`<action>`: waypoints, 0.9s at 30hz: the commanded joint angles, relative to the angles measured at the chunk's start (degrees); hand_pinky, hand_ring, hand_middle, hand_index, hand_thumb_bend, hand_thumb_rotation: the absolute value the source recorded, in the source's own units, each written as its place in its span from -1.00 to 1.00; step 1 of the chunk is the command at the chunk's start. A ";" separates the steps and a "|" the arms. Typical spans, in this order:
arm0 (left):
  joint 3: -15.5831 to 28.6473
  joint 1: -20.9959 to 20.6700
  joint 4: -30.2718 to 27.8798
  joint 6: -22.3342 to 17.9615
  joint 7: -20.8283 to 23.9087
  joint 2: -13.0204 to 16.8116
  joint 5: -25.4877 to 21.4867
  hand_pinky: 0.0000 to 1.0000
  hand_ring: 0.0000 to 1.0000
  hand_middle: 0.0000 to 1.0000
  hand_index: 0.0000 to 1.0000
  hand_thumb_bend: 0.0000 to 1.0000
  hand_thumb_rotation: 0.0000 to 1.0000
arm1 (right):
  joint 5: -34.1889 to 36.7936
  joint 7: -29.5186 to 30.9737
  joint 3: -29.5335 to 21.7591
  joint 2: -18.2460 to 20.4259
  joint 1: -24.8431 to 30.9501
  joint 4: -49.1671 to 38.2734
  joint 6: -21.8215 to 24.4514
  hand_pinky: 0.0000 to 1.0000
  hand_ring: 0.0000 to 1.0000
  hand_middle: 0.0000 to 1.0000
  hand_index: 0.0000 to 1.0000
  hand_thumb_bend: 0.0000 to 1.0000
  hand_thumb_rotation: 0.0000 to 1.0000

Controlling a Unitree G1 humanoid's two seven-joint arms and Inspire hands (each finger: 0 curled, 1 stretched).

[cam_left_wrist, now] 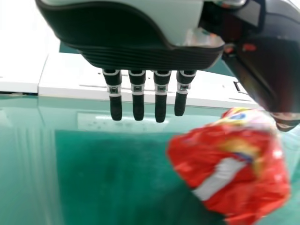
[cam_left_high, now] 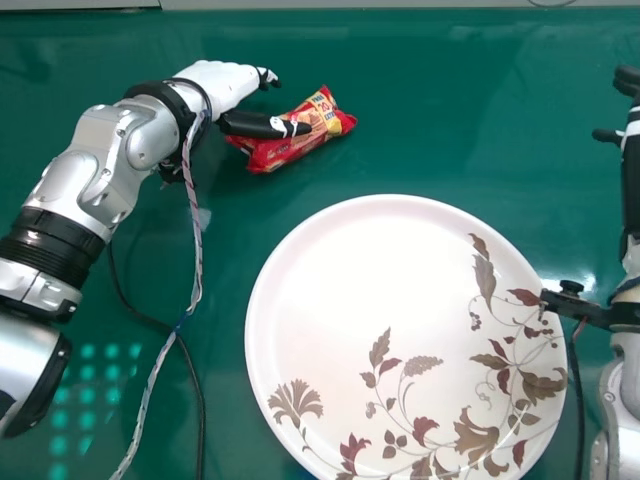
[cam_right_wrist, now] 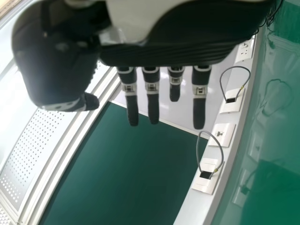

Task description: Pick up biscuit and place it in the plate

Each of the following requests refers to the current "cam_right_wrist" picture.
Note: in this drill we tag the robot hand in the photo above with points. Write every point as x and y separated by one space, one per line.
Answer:
175 35

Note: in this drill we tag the white data port plate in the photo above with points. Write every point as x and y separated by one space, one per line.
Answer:
232 105
207 181

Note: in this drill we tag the white power socket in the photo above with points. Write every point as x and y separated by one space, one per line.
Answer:
245 52

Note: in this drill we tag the white blank socket plate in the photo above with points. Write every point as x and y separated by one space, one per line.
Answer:
221 136

